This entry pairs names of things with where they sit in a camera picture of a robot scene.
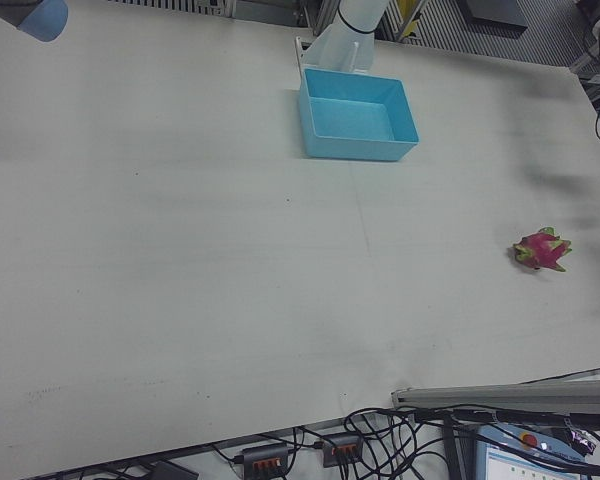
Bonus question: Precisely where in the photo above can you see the black flat box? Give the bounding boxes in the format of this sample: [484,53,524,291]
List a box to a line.
[457,0,527,39]

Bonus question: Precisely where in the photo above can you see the pink dragon fruit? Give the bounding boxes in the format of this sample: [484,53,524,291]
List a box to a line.
[511,226,573,274]

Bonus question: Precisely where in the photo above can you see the tangled black cables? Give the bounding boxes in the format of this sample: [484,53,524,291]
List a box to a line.
[343,407,434,476]

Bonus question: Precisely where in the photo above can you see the white conical stand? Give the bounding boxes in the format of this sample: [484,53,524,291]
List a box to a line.
[293,0,387,91]

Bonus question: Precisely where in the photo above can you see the light blue plastic bin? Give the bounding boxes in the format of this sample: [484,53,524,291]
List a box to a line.
[297,68,420,164]

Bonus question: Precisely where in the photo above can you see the bag of black parts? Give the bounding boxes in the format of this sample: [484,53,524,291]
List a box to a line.
[568,428,597,455]

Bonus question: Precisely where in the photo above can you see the teach pendant with red button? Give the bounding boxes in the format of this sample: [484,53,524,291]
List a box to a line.
[472,422,600,480]

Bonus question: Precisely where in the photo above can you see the grey USB hub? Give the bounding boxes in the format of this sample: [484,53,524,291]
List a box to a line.
[321,433,360,468]
[241,441,290,475]

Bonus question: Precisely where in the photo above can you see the aluminium profile post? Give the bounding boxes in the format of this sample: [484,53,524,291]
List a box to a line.
[391,366,600,417]

